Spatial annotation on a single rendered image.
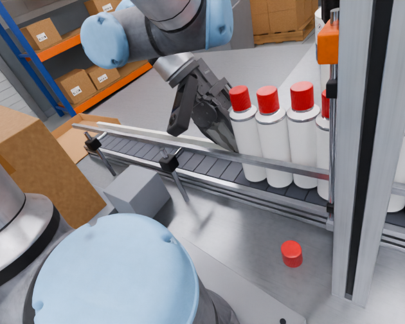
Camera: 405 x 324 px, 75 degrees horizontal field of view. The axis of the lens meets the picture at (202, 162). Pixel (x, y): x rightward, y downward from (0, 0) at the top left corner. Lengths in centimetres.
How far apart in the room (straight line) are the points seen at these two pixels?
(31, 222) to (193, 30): 28
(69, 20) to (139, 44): 445
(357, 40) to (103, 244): 24
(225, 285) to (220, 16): 38
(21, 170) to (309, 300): 57
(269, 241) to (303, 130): 22
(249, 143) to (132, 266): 34
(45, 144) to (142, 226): 43
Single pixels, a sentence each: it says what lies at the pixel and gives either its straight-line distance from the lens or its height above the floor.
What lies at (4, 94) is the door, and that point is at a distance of 453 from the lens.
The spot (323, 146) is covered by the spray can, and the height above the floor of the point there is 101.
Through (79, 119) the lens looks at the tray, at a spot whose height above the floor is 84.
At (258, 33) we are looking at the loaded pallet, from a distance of 412.
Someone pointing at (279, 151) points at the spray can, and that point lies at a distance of 48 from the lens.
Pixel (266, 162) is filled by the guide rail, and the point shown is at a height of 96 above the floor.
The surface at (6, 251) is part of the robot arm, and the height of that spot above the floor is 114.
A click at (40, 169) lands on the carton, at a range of 65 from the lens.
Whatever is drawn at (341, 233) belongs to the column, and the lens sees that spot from 35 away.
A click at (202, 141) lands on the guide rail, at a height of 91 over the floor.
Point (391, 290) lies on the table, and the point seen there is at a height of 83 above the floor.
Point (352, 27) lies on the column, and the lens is 21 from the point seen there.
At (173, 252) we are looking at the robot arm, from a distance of 23.
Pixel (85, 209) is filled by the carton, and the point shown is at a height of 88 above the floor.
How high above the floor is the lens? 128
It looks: 37 degrees down
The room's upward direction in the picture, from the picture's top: 21 degrees counter-clockwise
